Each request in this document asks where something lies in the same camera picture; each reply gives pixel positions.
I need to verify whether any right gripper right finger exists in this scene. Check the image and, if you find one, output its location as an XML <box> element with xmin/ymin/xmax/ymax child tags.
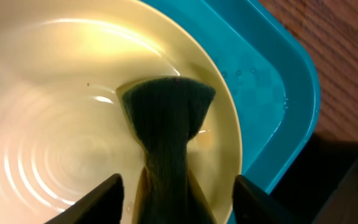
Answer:
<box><xmin>232</xmin><ymin>175</ymin><xmax>297</xmax><ymax>224</ymax></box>

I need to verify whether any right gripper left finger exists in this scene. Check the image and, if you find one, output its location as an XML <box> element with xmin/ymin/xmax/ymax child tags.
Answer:
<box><xmin>46</xmin><ymin>174</ymin><xmax>124</xmax><ymax>224</ymax></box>

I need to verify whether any green rimmed plate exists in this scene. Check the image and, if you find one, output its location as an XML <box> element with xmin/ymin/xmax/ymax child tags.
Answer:
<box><xmin>0</xmin><ymin>1</ymin><xmax>242</xmax><ymax>223</ymax></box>

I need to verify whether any green yellow sponge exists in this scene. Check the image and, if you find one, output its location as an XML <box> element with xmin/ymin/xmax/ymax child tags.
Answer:
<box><xmin>116</xmin><ymin>77</ymin><xmax>216</xmax><ymax>223</ymax></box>

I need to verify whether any teal plastic tray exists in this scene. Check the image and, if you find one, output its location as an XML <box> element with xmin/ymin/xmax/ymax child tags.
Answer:
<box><xmin>145</xmin><ymin>0</ymin><xmax>320</xmax><ymax>193</ymax></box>

